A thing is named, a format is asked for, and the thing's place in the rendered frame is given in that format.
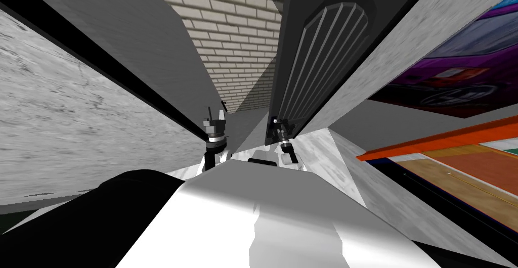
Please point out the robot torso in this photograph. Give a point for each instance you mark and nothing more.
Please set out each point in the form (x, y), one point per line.
(243, 219)

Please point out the dark ribbed door leaf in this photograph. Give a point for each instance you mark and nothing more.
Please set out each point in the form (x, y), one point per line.
(323, 69)

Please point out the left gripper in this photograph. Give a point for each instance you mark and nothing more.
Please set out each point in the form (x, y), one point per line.
(214, 129)

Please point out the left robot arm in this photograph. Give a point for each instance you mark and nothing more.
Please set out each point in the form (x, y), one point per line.
(93, 223)

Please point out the purple car wall picture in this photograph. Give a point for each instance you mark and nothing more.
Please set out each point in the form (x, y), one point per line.
(457, 74)

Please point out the orange and wood board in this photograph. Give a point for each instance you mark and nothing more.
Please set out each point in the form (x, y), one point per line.
(465, 171)

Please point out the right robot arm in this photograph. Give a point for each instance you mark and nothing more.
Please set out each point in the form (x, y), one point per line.
(289, 153)

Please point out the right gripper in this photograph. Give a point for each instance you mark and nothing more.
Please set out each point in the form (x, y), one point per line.
(283, 130)

